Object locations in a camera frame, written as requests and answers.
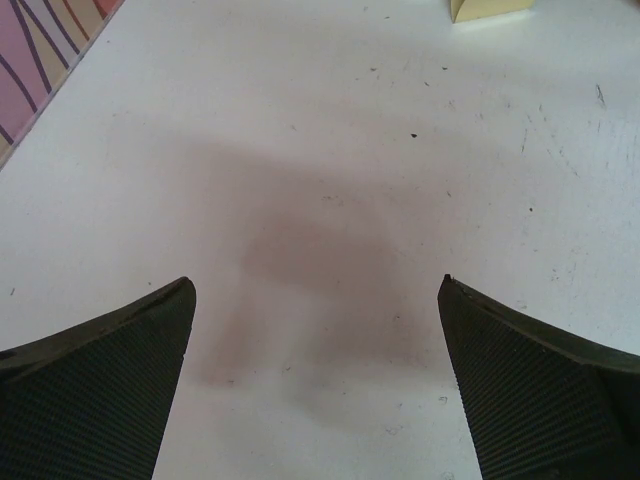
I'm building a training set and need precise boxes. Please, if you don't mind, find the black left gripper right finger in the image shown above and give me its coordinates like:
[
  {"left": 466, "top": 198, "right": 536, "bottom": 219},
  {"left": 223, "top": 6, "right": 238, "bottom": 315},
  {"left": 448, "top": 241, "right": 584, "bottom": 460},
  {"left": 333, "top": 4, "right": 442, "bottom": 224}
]
[{"left": 437, "top": 275, "right": 639, "bottom": 479}]

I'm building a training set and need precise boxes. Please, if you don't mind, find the yellow sticky note pad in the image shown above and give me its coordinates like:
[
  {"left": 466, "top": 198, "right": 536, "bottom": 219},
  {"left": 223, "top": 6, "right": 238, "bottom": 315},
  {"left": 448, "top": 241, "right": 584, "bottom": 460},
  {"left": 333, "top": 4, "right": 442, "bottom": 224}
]
[{"left": 449, "top": 0, "right": 535, "bottom": 23}]

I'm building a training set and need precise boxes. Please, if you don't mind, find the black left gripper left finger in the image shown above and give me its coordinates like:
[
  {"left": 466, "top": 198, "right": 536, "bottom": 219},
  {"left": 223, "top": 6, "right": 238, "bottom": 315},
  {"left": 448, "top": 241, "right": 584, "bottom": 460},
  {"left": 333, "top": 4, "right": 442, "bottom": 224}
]
[{"left": 1, "top": 277, "right": 195, "bottom": 479}]

